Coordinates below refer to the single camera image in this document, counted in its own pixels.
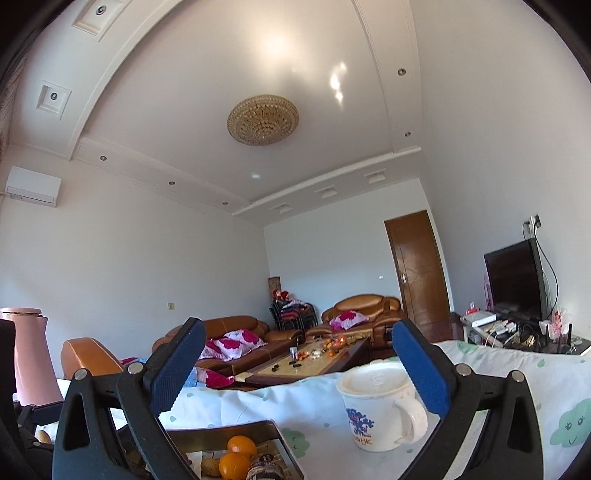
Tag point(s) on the small yellow potato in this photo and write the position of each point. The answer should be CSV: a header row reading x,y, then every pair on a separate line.
x,y
210,467

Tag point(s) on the wall socket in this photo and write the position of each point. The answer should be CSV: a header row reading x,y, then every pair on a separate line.
x,y
534,221

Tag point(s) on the brown leather armchair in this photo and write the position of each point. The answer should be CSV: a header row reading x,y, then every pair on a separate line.
x,y
364,302

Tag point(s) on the pink-sided metal tin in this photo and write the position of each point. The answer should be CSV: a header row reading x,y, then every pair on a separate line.
x,y
288,454

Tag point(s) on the white cloud-print tablecloth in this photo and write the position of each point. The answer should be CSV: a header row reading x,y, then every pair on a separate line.
x,y
314,397

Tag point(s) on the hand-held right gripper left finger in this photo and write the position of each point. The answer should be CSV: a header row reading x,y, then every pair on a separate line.
x,y
178,364

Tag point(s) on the pink electric kettle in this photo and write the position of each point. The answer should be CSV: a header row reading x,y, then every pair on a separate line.
x,y
30,360

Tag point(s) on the wooden coffee table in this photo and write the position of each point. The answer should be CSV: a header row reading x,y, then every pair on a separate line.
x,y
286,369

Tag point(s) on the brown leather sofa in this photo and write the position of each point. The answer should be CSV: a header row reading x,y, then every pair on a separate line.
x,y
231,323

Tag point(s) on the white air conditioner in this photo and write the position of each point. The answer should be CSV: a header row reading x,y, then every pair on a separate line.
x,y
34,185

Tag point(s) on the white tv stand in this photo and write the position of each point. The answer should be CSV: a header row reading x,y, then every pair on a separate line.
x,y
475,332

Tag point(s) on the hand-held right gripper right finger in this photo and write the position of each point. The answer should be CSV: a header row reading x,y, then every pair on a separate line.
x,y
422,369

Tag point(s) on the red floral cushion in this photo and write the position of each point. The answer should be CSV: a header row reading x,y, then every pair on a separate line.
x,y
217,378

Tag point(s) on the orange leather chair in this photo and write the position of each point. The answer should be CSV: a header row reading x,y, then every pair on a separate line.
x,y
87,355

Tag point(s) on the white lidded mug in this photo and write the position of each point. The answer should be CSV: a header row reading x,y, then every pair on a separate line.
x,y
369,406

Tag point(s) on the orange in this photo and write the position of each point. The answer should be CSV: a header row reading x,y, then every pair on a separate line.
x,y
235,466
242,446

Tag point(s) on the black television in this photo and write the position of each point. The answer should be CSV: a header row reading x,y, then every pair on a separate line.
x,y
512,277

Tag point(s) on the round gold ceiling lamp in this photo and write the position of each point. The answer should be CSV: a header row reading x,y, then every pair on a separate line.
x,y
262,120

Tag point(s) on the stacked black chairs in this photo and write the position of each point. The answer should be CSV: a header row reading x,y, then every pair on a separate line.
x,y
291,311

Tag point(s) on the pink floral cushion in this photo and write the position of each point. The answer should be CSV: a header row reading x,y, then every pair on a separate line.
x,y
247,341
348,320
214,350

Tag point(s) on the brown wooden door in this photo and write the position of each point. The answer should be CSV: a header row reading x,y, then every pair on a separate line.
x,y
418,277

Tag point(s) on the tall patterned floor vase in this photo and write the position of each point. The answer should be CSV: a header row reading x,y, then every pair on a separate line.
x,y
274,286

